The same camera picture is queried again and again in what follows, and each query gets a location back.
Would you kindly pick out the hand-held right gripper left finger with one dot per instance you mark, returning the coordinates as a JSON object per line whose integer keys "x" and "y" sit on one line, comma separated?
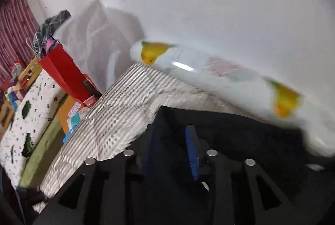
{"x": 149, "y": 151}

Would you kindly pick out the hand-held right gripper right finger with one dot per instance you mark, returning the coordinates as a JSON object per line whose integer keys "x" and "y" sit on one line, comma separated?
{"x": 191, "y": 154}

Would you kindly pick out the black cloth garment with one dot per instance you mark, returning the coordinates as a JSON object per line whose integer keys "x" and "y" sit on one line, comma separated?
{"x": 248, "y": 131}

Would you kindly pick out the striped quilted mattress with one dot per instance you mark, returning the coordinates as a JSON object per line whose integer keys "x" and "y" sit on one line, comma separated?
{"x": 117, "y": 110}

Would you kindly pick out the teal printed paper packet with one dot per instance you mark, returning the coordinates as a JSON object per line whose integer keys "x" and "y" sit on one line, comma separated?
{"x": 74, "y": 120}

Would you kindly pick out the rolled fruit print mat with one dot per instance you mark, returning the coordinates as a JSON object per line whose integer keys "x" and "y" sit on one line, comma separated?
{"x": 196, "y": 65}

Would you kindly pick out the brown cardboard box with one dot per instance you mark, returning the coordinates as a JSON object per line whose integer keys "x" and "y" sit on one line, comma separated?
{"x": 65, "y": 112}

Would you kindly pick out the green mat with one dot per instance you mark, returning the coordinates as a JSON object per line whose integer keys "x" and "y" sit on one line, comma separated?
{"x": 44, "y": 146}

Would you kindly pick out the red paper bag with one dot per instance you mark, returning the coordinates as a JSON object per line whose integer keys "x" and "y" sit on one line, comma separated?
{"x": 62, "y": 68}

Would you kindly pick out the white patterned blanket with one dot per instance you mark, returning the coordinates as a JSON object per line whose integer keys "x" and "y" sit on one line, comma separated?
{"x": 39, "y": 99}

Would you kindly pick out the white plastic bag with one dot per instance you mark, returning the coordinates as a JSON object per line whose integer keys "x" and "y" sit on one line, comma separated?
{"x": 99, "y": 39}

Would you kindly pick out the dark checked cloth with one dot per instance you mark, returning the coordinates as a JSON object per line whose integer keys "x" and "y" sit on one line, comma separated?
{"x": 49, "y": 26}

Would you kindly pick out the red striped curtain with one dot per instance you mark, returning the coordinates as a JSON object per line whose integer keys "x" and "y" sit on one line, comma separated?
{"x": 15, "y": 21}

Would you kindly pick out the wooden chair frame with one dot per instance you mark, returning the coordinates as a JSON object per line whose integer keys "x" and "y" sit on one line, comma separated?
{"x": 31, "y": 66}

